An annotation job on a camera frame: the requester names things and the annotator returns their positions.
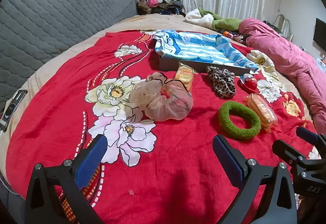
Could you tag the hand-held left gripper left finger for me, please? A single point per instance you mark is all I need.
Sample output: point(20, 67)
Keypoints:
point(91, 163)

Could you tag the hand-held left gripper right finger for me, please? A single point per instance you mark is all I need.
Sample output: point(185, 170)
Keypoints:
point(229, 160)

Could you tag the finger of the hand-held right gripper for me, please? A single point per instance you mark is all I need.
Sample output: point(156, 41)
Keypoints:
point(308, 135)
point(285, 149)

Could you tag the green fuzzy scrunchie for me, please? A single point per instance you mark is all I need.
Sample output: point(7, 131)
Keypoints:
point(226, 122)

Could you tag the yellow biscuit packet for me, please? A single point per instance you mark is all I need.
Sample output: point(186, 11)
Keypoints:
point(261, 110)
point(184, 75)

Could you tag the red toy egg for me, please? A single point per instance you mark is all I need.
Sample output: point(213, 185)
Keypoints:
point(250, 82)

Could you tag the sheer beige scrunchie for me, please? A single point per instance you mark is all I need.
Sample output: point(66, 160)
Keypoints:
point(173, 109)

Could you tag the leopard print scrunchie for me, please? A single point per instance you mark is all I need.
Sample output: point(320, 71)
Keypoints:
point(221, 84)

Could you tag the clear plastic wrapper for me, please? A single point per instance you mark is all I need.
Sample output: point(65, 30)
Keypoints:
point(142, 94)

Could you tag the grey tray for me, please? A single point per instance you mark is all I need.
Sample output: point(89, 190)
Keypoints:
point(168, 65)

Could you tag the red floral blanket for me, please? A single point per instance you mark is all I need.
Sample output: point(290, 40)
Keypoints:
point(178, 150)

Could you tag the pink quilt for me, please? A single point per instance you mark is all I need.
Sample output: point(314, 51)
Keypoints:
point(280, 51)

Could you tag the black and silver device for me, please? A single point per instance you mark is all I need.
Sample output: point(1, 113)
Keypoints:
point(11, 109)

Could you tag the black television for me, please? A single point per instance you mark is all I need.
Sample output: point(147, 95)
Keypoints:
point(320, 33)

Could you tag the dark bag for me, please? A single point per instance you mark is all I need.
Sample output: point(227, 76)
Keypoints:
point(271, 26)

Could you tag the vanity mirror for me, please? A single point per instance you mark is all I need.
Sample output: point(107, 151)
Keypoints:
point(280, 21)

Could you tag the blue striped cartoon cloth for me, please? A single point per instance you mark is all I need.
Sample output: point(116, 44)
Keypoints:
point(203, 45)

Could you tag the colourful foil wrappers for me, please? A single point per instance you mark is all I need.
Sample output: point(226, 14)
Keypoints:
point(236, 37)

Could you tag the green and white blanket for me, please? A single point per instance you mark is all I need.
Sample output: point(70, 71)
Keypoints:
point(224, 23)

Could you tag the grey quilted headboard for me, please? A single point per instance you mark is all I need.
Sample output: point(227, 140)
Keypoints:
point(51, 23)

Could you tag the pile of clothes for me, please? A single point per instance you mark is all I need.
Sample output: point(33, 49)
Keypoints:
point(152, 1)

